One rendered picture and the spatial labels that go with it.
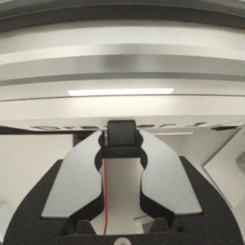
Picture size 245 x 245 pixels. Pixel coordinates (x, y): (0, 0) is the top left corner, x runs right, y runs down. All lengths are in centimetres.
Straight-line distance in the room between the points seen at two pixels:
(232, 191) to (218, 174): 19
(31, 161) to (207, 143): 115
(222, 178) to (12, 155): 128
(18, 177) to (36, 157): 6
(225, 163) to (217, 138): 20
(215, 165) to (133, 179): 64
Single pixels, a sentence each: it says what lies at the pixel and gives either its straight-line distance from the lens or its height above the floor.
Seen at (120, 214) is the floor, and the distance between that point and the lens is 117.
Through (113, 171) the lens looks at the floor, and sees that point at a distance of 106.
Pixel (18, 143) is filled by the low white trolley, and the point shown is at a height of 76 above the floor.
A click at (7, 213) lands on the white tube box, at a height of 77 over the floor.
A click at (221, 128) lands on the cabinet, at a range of 73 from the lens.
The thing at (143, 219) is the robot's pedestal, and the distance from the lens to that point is 118.
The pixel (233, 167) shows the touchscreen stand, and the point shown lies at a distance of 135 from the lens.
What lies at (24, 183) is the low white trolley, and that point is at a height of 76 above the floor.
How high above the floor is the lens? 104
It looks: 82 degrees down
